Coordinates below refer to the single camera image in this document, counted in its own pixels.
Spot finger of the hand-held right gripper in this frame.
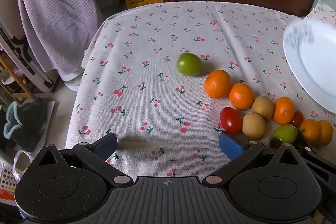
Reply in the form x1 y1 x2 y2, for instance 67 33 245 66
270 137 283 149
296 133 328 174

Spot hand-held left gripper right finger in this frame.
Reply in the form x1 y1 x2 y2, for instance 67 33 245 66
202 132 308 186

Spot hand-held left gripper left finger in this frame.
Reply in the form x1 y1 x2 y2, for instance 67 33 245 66
34 133 133 187

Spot green apple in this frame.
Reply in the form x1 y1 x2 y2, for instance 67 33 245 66
271 124 298 143
176 53 202 77

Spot orange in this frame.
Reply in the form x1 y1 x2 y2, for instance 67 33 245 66
273 96 296 125
204 69 233 99
316 120 333 147
228 83 255 110
299 119 323 145

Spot tan kiwi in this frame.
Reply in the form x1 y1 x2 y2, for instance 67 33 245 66
251 95 275 120
242 113 266 139

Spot small red tomato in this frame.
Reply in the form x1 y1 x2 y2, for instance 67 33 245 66
292 110 304 127

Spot white plate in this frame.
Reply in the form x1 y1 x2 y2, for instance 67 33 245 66
283 17 336 112

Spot white fan base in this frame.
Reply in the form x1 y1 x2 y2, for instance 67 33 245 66
64 68 85 94

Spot grey plush slippers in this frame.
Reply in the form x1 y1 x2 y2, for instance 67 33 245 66
3 97 48 153

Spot white plastic bag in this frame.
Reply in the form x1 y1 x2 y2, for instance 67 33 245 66
13 150 36 184

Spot cherry print tablecloth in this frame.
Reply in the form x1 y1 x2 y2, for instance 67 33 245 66
66 1 336 178

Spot white perforated basket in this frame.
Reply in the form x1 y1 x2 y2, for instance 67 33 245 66
0 161 19 194

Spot wooden rack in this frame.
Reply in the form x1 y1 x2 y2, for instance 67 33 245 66
0 52 36 102

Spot lilac gingham cloth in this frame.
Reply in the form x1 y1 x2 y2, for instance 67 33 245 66
17 0 105 84

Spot floral branch print cloth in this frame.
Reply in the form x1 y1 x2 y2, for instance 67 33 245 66
311 0 336 26

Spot white folding frame black trim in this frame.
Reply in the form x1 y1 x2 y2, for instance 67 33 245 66
0 26 54 89

